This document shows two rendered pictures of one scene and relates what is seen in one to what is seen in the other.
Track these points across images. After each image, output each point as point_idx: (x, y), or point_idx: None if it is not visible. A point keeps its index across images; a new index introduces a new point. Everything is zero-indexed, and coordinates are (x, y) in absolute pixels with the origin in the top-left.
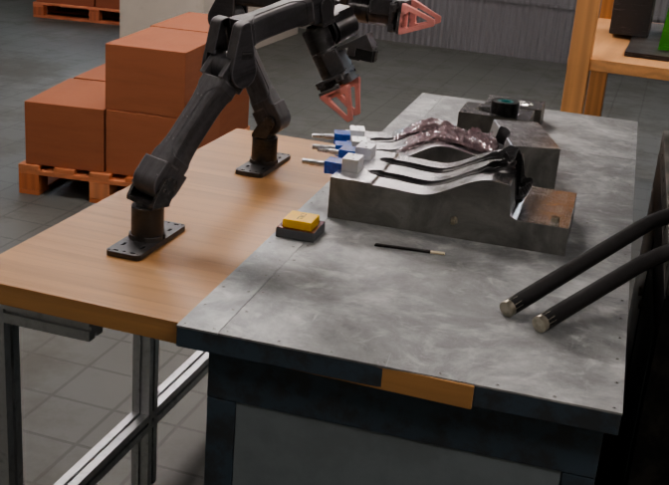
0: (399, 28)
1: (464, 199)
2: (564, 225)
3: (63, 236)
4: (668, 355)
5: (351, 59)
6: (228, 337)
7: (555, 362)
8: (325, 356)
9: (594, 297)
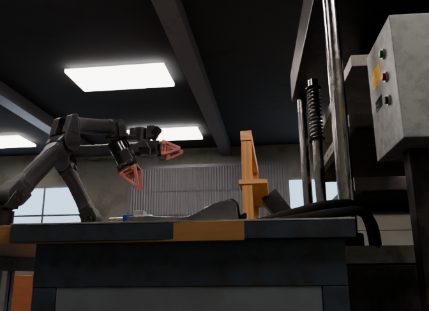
0: (161, 151)
1: (209, 215)
2: None
3: None
4: (350, 304)
5: (136, 154)
6: (52, 224)
7: None
8: (128, 222)
9: (304, 218)
